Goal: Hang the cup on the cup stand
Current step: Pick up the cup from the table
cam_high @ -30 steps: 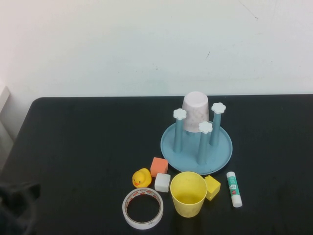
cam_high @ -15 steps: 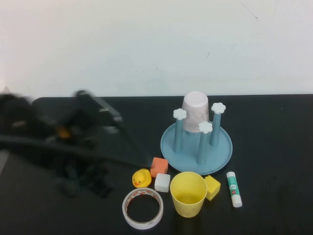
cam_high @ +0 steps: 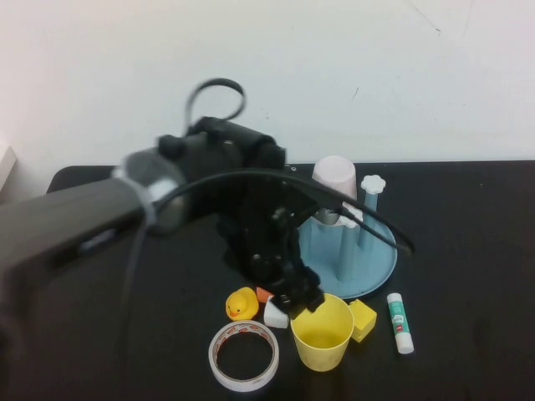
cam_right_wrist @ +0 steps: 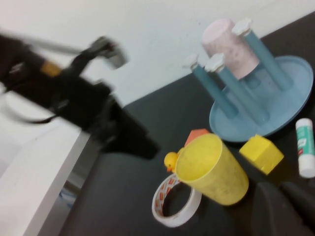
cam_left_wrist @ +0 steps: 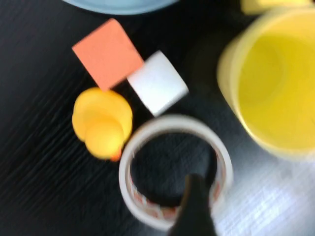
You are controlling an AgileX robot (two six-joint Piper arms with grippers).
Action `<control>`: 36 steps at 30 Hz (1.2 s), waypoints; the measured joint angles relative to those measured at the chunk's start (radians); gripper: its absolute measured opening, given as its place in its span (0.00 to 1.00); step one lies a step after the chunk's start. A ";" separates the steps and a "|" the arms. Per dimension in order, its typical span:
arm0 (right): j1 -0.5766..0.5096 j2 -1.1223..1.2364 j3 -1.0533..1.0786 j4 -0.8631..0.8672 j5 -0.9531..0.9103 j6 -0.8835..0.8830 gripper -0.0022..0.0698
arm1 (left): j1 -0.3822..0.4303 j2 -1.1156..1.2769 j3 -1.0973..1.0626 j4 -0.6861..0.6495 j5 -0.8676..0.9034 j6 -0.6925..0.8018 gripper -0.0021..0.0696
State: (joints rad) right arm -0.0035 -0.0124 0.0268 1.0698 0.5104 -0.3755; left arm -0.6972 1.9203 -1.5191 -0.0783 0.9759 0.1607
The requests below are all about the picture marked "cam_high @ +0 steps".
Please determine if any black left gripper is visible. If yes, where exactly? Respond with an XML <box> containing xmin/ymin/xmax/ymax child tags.
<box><xmin>217</xmin><ymin>166</ymin><xmax>326</xmax><ymax>318</ymax></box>

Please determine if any pale pink plastic cup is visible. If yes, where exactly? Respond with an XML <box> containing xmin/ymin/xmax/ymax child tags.
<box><xmin>312</xmin><ymin>155</ymin><xmax>359</xmax><ymax>226</ymax></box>

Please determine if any yellow cube block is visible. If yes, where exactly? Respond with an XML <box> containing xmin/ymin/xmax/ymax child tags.
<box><xmin>349</xmin><ymin>298</ymin><xmax>379</xmax><ymax>344</ymax></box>

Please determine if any yellow plastic cup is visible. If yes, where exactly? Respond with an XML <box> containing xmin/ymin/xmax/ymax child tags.
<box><xmin>290</xmin><ymin>292</ymin><xmax>355</xmax><ymax>372</ymax></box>

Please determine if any blue cup stand with pegs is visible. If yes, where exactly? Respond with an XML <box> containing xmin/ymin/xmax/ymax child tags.
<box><xmin>298</xmin><ymin>175</ymin><xmax>398</xmax><ymax>300</ymax></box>

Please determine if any yellow rubber duck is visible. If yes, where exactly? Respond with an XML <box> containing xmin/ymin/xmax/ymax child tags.
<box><xmin>225</xmin><ymin>287</ymin><xmax>260</xmax><ymax>322</ymax></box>

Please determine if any green white glue stick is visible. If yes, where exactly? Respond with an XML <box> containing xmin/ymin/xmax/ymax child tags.
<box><xmin>386</xmin><ymin>292</ymin><xmax>415</xmax><ymax>355</ymax></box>

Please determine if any white foam cube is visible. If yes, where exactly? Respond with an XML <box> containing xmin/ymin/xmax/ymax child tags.
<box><xmin>262</xmin><ymin>301</ymin><xmax>289</xmax><ymax>330</ymax></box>

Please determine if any white tape roll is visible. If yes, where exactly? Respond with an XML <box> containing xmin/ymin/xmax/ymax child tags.
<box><xmin>207</xmin><ymin>320</ymin><xmax>280</xmax><ymax>393</ymax></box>

